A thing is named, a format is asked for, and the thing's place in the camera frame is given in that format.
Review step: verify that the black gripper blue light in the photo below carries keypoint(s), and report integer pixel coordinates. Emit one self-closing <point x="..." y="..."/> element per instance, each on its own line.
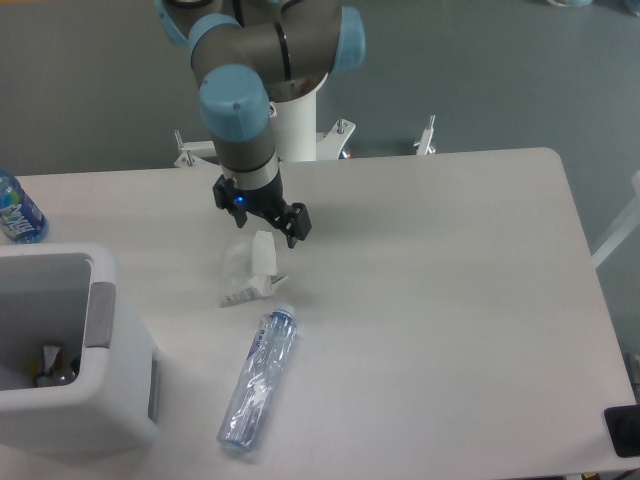
<point x="266" y="202"/>

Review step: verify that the white paper trash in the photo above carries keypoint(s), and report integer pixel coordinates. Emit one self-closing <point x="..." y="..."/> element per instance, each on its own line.
<point x="249" y="269"/>

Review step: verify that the clear plastic bottle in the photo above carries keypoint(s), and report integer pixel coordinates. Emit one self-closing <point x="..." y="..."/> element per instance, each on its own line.
<point x="258" y="380"/>

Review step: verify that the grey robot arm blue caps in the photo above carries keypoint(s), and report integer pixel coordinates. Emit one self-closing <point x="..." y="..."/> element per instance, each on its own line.
<point x="246" y="55"/>

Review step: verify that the white trash can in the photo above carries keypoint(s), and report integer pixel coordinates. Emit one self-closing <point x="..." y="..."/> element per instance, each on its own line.
<point x="68" y="294"/>

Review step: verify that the trash inside the can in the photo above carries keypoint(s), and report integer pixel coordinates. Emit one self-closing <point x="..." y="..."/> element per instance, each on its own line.
<point x="55" y="369"/>

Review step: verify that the blue labelled drink bottle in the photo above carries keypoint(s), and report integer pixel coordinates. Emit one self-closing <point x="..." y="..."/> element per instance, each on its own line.
<point x="22" y="221"/>

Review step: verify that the black device at table edge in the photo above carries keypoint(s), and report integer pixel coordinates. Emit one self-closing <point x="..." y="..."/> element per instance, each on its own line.
<point x="623" y="426"/>

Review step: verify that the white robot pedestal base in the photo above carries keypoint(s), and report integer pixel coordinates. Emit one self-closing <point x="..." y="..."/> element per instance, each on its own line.
<point x="296" y="138"/>

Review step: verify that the white frame at right edge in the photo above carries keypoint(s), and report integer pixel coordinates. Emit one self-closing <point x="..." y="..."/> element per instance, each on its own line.
<point x="623" y="225"/>

